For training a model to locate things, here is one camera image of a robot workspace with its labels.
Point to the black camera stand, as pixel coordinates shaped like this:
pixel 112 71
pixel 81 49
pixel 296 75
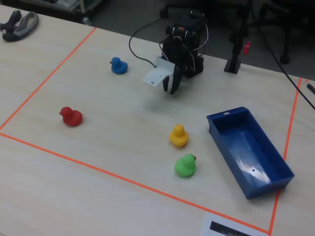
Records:
pixel 232 65

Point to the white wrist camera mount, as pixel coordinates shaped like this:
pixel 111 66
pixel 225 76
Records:
pixel 157 73

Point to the red clamp knob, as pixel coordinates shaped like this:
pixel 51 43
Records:
pixel 246 48

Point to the red rubber duck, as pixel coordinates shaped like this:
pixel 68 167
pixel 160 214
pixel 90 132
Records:
pixel 71 117

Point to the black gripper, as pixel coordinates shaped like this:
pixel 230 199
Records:
pixel 177 74

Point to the black office chair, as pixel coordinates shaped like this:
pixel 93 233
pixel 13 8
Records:
pixel 285 58
pixel 163 11

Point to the blue plastic box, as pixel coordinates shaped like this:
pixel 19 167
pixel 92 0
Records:
pixel 248 152

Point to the black pen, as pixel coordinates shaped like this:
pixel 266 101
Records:
pixel 311 88

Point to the green rubber duck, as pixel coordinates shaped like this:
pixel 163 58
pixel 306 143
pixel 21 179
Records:
pixel 184 167

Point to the blue rubber duck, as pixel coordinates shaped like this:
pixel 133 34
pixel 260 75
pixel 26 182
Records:
pixel 119 67

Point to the yellow rubber duck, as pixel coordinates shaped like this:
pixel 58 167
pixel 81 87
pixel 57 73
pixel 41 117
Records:
pixel 179 137

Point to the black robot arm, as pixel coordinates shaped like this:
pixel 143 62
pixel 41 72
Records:
pixel 195 65

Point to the orange tape line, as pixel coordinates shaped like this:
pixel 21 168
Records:
pixel 292 123
pixel 98 169
pixel 48 78

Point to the white paper label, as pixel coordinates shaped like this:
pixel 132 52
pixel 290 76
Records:
pixel 221 225

